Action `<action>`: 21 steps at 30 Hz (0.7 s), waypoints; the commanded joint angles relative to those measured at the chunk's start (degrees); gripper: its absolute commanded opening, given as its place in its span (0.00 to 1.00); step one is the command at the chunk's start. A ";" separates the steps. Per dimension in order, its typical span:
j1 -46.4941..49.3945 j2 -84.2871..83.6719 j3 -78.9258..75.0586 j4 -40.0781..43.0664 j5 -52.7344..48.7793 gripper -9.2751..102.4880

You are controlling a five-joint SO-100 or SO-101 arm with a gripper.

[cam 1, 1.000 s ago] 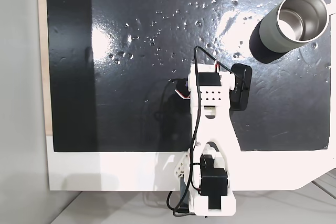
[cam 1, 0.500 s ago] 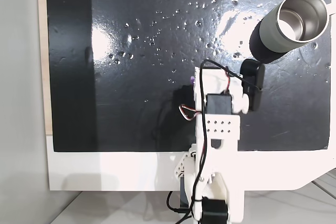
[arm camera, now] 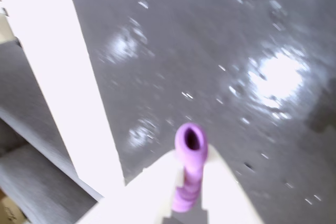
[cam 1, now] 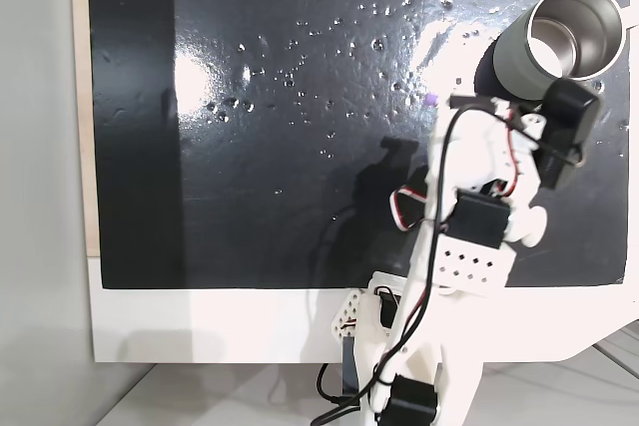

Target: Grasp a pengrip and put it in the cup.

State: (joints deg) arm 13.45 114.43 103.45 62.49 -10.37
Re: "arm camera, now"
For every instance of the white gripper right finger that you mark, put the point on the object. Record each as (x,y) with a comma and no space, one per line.
(223,190)

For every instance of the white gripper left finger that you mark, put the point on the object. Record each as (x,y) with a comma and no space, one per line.
(147,190)

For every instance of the purple ribbed pen grip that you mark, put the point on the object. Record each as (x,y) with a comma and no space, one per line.
(191,145)

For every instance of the dark grey table mat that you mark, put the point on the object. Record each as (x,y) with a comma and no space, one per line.
(210,51)

